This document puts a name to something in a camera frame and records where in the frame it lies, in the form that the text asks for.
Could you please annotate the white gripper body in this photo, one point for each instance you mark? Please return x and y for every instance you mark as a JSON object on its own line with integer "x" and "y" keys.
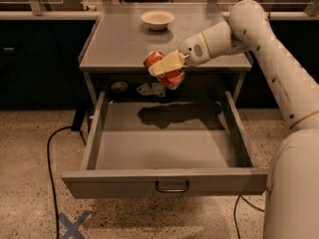
{"x": 193, "y": 51}

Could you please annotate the blue tape cross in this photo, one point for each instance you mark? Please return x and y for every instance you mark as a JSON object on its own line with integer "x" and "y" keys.
{"x": 73, "y": 228}

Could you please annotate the black drawer handle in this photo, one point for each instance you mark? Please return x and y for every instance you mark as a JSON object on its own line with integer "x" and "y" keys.
{"x": 172, "y": 187}

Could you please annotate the grey metal cabinet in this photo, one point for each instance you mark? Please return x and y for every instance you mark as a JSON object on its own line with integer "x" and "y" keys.
{"x": 120, "y": 42}

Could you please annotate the open grey top drawer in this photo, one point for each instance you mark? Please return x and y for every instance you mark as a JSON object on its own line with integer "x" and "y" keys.
{"x": 133, "y": 145}

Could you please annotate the white counter rail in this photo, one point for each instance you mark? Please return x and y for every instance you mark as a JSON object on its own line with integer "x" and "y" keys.
{"x": 94, "y": 15}

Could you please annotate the white label tag left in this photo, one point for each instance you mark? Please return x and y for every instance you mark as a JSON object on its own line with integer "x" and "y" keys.
{"x": 145, "y": 90}

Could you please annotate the white label tag right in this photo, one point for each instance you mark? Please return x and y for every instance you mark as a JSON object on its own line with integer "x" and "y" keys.
{"x": 158, "y": 89}

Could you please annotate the dark lower counter cabinets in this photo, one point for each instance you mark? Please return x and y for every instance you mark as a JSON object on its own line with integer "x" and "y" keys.
{"x": 39, "y": 66}

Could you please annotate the round grey knob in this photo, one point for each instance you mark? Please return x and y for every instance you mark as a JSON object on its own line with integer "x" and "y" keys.
{"x": 119, "y": 88}

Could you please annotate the red coke can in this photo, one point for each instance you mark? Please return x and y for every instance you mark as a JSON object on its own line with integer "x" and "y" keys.
{"x": 171, "y": 80}

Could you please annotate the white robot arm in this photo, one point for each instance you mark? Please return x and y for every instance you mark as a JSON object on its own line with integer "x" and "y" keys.
{"x": 292, "y": 187}

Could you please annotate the white bowl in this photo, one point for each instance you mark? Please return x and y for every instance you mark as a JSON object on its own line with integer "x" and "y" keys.
{"x": 157, "y": 19}

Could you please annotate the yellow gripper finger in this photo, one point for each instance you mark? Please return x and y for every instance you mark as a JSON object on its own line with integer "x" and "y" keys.
{"x": 159, "y": 64}

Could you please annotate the white label tag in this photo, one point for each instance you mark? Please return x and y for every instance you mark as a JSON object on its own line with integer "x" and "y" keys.
{"x": 145, "y": 90}
{"x": 158, "y": 89}

